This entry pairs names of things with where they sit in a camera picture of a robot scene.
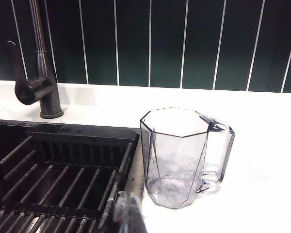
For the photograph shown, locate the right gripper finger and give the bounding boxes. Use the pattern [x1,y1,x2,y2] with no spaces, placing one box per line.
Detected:
[112,190,149,233]

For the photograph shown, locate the clear faceted plastic mug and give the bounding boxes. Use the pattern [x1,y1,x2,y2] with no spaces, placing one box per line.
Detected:
[139,107,235,210]

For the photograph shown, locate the black faucet lever handle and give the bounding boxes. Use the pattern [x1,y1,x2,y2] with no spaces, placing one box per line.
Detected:
[5,40,53,106]

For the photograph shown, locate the black tall kitchen faucet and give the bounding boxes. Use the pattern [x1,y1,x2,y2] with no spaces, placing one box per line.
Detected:
[29,0,65,119]

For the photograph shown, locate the black undermount sink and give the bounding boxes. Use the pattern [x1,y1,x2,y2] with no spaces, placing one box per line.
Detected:
[0,118,146,233]

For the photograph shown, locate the black roll-up rod rack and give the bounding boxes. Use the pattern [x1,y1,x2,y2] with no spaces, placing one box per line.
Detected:
[0,142,134,233]

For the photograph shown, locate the black slatted drain basket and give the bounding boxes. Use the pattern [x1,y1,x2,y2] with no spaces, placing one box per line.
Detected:
[26,125,141,168]

